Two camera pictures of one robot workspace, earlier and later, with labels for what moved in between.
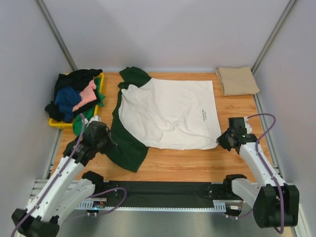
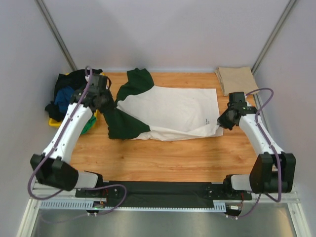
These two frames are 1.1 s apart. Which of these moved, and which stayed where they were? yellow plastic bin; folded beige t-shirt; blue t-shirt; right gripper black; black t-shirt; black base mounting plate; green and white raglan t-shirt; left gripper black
Moved: left gripper black; right gripper black; green and white raglan t-shirt
Stayed: blue t-shirt; yellow plastic bin; black base mounting plate; folded beige t-shirt; black t-shirt
